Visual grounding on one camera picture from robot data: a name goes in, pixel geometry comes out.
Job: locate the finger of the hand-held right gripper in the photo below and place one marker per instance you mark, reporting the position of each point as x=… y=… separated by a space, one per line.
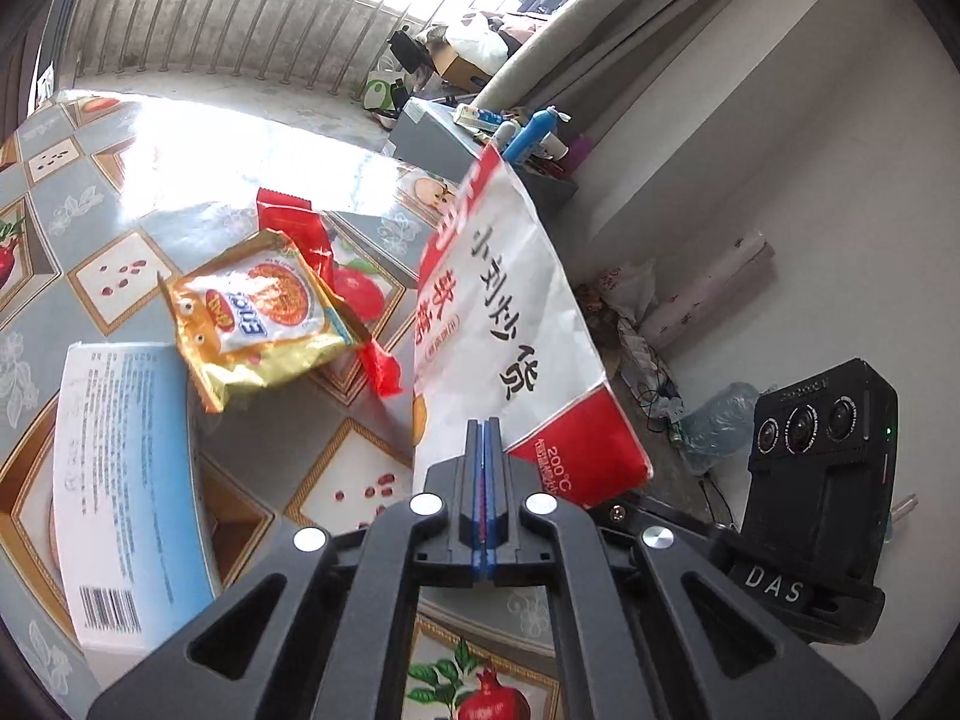
x=622 y=514

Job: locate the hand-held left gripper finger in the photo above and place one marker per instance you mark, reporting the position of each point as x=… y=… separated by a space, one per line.
x=478 y=562
x=492 y=540

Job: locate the white red paper bag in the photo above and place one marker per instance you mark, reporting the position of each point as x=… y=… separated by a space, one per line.
x=510 y=300

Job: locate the yellow snack packet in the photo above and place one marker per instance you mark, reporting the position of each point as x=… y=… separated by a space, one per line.
x=255 y=315

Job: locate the white blue carton box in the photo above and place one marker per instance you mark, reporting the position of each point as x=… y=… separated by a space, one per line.
x=127 y=480

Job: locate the red wrapper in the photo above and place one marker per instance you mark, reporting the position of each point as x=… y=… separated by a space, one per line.
x=296 y=221

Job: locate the crushed clear plastic bottle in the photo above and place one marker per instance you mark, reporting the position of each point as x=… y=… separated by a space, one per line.
x=720 y=420

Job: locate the white patterned bag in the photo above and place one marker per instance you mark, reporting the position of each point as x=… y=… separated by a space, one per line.
x=637 y=349

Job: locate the pink patterned roll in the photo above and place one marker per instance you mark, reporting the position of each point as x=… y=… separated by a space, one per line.
x=712 y=292

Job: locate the purple cup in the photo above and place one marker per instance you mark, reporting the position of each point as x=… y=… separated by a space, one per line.
x=577 y=157

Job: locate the blue bottle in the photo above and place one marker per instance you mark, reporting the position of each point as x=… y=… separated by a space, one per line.
x=529 y=135

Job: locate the grey cabinet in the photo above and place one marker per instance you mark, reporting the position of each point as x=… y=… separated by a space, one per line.
x=427 y=139

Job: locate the small printed box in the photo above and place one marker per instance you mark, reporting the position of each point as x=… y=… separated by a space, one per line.
x=476 y=118

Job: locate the green white bag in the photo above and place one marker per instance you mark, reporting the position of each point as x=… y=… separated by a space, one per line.
x=382 y=90

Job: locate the cardboard box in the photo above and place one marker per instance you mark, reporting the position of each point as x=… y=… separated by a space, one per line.
x=461 y=69

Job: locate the grey curtain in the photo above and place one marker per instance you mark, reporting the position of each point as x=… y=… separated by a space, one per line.
x=600 y=30

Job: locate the bulging white plastic bag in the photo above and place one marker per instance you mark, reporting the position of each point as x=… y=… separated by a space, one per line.
x=480 y=41

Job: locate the table with fruit-pattern cloth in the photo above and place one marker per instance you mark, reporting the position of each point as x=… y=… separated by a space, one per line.
x=112 y=187

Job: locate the metal balcony railing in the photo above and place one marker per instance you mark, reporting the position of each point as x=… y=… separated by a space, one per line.
x=225 y=15

